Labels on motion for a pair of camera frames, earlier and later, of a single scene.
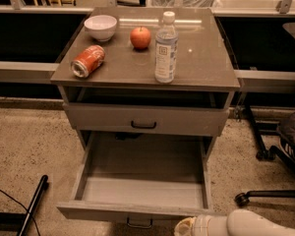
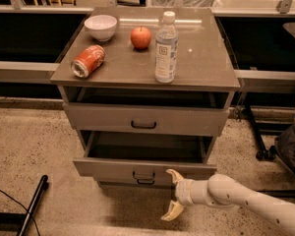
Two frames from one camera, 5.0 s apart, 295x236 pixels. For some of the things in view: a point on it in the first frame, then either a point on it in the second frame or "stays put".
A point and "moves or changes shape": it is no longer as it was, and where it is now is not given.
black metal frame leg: (263, 153) stays put
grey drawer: (144, 179) moves or changes shape
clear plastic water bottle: (166, 47) stays put
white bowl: (100, 27) stays put
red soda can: (88, 61) stays put
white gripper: (200, 226) -> (184, 192)
